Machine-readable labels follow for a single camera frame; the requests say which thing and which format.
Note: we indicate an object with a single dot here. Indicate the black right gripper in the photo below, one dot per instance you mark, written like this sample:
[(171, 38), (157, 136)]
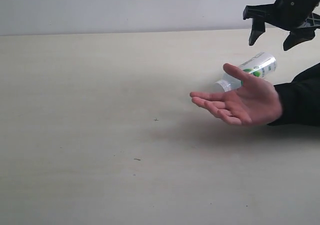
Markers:
[(289, 15)]

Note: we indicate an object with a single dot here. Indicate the clear bottle green white label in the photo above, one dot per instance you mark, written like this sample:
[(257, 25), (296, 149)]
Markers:
[(259, 66)]

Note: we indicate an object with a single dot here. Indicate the person's open bare hand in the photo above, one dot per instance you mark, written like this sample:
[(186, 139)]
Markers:
[(255, 103)]

